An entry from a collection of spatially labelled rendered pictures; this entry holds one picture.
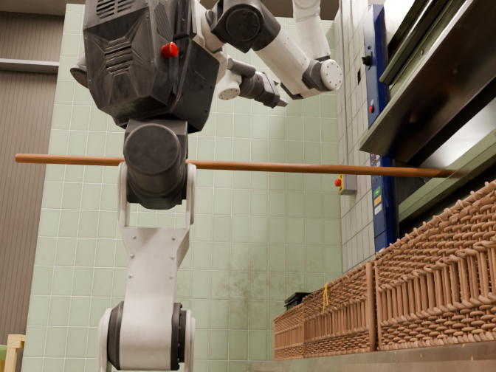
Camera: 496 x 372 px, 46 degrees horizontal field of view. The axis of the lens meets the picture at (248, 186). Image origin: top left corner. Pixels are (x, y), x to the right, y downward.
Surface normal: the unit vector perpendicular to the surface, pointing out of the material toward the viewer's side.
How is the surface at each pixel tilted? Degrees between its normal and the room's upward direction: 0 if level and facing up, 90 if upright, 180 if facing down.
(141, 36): 105
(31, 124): 90
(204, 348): 90
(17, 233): 90
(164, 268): 80
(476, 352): 90
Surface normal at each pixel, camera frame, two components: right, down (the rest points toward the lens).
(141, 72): -0.48, -0.01
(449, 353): -1.00, -0.04
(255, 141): 0.09, -0.29
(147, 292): 0.09, -0.51
